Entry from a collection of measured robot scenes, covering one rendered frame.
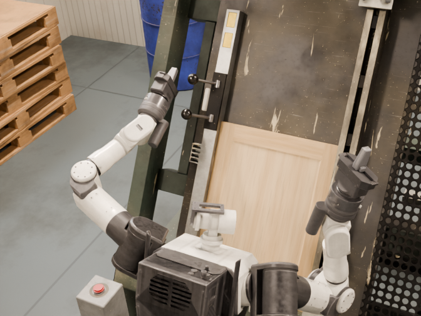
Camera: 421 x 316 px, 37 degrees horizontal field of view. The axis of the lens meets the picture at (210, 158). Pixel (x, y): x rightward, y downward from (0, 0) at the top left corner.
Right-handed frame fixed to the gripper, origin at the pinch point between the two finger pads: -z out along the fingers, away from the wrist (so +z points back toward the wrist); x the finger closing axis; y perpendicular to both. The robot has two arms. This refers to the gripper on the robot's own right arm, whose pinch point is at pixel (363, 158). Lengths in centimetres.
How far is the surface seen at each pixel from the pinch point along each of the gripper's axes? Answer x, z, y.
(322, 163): 31, 32, 24
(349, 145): 26.1, 21.2, 26.3
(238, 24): 80, 7, 13
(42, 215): 203, 207, -7
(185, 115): 66, 32, -10
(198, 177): 58, 55, -4
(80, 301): 48, 93, -48
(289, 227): 26, 54, 14
